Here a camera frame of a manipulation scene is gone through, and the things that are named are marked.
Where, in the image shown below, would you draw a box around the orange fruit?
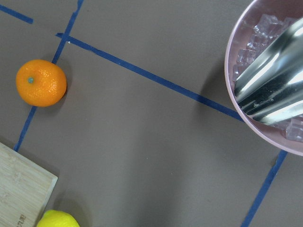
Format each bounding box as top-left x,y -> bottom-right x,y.
16,59 -> 67,107

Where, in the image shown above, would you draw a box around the metal scoop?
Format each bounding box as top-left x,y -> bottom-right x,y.
234,19 -> 303,125

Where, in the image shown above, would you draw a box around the pink bowl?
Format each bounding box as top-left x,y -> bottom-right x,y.
224,0 -> 303,156

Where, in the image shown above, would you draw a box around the yellow lemon far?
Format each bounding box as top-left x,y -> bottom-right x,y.
36,210 -> 80,227

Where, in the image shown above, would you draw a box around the wooden cutting board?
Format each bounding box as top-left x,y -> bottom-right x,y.
0,143 -> 58,227

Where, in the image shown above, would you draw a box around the clear ice cubes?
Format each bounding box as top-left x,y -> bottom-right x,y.
232,14 -> 303,142

